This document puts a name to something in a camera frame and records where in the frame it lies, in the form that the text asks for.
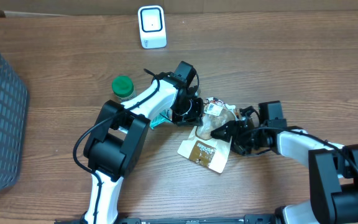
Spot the teal snack packet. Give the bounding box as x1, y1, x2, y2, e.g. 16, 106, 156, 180
150, 109, 172, 129

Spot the Panitee bread bag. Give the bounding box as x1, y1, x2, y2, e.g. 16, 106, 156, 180
177, 97, 238, 174

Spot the green lid jar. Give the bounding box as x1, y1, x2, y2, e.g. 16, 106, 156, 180
111, 76, 137, 101

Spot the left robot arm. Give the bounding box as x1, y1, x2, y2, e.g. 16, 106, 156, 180
73, 61, 203, 223

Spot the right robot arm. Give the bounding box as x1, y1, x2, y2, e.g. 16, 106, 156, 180
211, 101, 358, 223

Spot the dark grey mesh basket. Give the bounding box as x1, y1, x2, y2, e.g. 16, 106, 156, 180
0, 24, 30, 192

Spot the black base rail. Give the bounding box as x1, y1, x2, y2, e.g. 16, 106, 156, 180
54, 213, 332, 224

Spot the cardboard backdrop wall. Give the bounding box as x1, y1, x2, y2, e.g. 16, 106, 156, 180
0, 0, 358, 17

